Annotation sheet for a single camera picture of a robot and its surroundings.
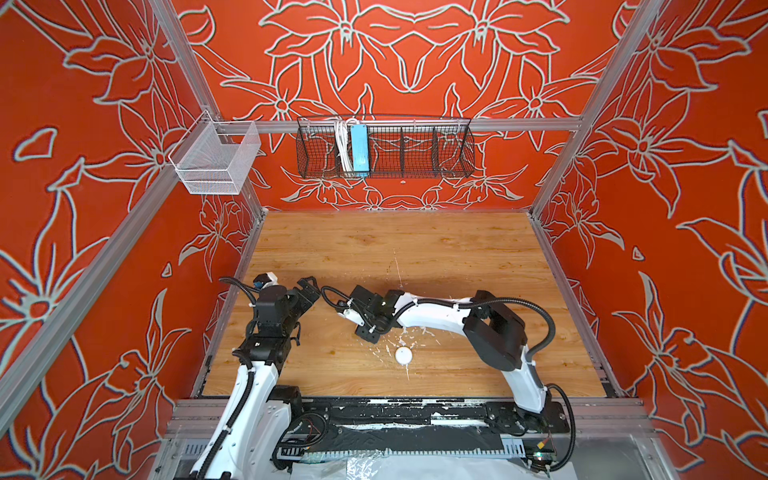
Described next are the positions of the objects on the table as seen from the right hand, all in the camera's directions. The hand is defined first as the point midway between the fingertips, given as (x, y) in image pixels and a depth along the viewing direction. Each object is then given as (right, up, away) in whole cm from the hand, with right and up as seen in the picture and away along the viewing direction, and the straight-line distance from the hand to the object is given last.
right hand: (359, 326), depth 88 cm
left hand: (-14, +14, -8) cm, 22 cm away
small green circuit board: (+45, -25, -20) cm, 55 cm away
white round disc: (+13, -6, -7) cm, 16 cm away
